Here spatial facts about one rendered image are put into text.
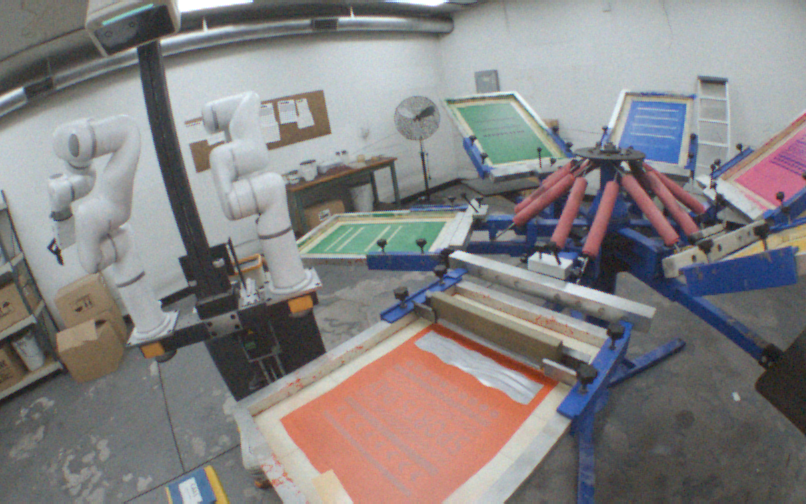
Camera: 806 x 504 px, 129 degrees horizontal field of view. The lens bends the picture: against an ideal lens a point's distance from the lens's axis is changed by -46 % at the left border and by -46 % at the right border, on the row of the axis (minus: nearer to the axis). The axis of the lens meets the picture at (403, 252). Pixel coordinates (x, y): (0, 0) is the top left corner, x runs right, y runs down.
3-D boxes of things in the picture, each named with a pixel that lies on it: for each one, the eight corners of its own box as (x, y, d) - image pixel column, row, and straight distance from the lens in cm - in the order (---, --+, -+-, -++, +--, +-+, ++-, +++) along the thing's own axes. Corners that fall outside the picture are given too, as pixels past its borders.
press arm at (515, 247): (344, 256, 181) (341, 245, 179) (349, 251, 186) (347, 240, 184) (606, 257, 160) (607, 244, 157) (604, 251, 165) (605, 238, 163)
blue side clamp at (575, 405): (572, 437, 77) (578, 415, 71) (552, 427, 78) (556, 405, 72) (626, 353, 97) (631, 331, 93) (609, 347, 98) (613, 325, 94)
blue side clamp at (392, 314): (394, 339, 102) (390, 319, 98) (383, 332, 106) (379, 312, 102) (463, 293, 118) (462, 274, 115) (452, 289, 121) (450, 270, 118)
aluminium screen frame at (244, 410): (378, 618, 62) (372, 615, 58) (235, 416, 95) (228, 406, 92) (623, 347, 97) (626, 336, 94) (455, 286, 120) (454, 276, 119)
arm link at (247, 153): (258, 73, 105) (192, 89, 103) (297, 195, 90) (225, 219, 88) (255, 99, 117) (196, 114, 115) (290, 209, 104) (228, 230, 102)
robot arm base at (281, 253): (268, 277, 111) (252, 229, 106) (306, 265, 111) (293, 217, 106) (271, 299, 97) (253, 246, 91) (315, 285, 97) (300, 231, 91)
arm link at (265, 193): (299, 229, 94) (284, 169, 90) (251, 246, 92) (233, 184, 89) (290, 222, 103) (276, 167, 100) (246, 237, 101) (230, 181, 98)
